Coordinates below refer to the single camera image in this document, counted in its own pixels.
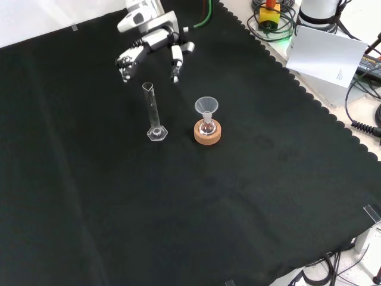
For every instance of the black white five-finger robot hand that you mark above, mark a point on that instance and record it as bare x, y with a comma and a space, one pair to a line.
157, 37

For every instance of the clear glass graduated cylinder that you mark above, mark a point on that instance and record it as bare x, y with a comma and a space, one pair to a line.
150, 104

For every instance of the clear plastic funnel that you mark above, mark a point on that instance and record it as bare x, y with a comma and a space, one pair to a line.
206, 105

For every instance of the clear cloth clip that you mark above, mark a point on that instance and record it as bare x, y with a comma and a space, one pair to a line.
372, 213
74, 28
229, 282

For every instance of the small round-bottom glass flask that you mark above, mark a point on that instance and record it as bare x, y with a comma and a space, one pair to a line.
207, 127

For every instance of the yellow stop button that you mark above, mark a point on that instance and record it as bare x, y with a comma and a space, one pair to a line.
269, 16

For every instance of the pale board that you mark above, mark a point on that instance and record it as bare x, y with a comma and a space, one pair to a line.
324, 53

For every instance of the black bench cloth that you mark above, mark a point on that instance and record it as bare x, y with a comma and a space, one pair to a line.
149, 208

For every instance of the black power adapter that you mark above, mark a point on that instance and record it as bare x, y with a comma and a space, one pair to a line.
370, 64

